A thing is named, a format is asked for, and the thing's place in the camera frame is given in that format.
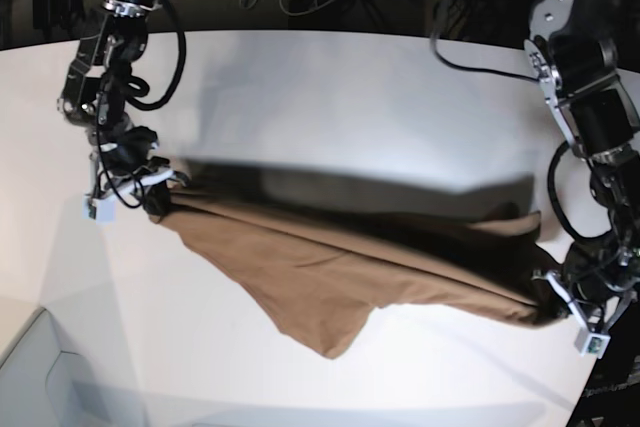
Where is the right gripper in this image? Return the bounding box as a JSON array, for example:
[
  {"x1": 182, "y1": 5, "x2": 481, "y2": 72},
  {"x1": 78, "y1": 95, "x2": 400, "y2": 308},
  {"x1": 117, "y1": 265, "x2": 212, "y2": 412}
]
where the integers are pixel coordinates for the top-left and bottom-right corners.
[{"x1": 87, "y1": 125, "x2": 191, "y2": 224}]

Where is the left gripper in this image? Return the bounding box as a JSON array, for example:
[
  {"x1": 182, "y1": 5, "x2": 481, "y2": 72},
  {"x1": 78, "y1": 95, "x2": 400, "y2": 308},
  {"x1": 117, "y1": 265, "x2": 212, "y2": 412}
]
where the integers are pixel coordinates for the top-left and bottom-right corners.
[{"x1": 532, "y1": 242, "x2": 639, "y2": 332}]

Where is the brown t-shirt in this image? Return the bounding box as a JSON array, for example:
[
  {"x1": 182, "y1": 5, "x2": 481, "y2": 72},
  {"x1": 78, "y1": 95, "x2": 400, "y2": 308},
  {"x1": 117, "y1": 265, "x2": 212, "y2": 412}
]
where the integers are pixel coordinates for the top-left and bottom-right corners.
[{"x1": 158, "y1": 187, "x2": 557, "y2": 359}]

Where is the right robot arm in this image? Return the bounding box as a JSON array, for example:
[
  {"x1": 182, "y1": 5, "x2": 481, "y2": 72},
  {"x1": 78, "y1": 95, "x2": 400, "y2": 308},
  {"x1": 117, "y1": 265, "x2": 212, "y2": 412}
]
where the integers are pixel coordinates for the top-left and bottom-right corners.
[{"x1": 57, "y1": 0, "x2": 187, "y2": 223}]

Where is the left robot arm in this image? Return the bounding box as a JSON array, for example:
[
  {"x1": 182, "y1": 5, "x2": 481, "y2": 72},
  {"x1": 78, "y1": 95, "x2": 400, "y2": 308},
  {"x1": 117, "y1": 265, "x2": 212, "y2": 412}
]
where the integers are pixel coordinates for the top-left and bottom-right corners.
[{"x1": 456, "y1": 0, "x2": 639, "y2": 333}]

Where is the white box at table corner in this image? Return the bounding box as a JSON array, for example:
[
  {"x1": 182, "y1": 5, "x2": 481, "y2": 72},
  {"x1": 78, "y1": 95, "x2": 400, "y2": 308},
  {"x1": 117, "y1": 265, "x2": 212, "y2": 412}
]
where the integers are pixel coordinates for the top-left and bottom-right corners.
[{"x1": 1, "y1": 309, "x2": 102, "y2": 426}]

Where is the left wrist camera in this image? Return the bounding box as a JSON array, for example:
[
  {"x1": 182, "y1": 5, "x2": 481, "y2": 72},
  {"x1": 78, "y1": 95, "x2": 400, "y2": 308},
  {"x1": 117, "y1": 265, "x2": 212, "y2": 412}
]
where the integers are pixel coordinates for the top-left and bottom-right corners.
[{"x1": 574, "y1": 329, "x2": 611, "y2": 359}]

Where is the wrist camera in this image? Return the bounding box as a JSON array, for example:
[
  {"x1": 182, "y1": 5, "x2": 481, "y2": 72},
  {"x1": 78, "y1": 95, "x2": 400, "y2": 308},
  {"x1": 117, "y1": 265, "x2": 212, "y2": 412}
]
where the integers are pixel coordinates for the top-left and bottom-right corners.
[
  {"x1": 82, "y1": 196, "x2": 116, "y2": 224},
  {"x1": 574, "y1": 329, "x2": 611, "y2": 359}
]

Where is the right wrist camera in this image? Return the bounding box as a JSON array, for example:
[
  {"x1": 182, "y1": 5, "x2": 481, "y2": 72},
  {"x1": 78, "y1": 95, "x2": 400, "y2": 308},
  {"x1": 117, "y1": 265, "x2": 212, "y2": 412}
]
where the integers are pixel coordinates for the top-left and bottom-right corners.
[{"x1": 82, "y1": 196, "x2": 116, "y2": 224}]

